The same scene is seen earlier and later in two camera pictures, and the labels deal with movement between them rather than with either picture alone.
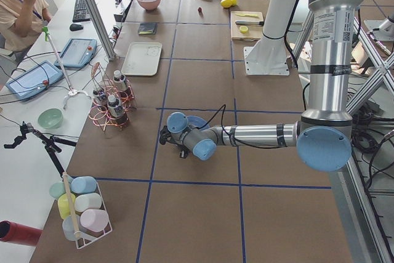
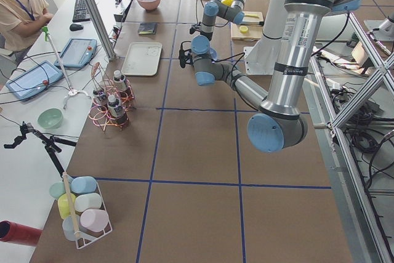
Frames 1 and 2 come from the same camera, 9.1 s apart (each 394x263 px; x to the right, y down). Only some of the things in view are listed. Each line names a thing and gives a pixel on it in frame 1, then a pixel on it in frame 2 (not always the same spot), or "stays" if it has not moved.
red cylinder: [19, 234] stays
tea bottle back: [119, 80] stays
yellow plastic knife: [254, 15] stays
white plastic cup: [87, 201] stays
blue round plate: [197, 121] to [213, 54]
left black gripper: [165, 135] to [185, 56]
